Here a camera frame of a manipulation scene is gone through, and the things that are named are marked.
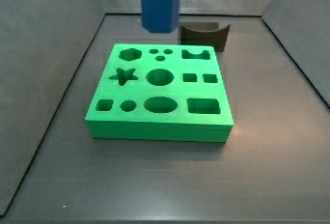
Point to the dark curved holder block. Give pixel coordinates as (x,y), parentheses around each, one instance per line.
(205,33)

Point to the green shape sorter block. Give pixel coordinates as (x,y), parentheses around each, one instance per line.
(161,92)

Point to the blue hexagonal peg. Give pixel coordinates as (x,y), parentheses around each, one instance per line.
(161,15)

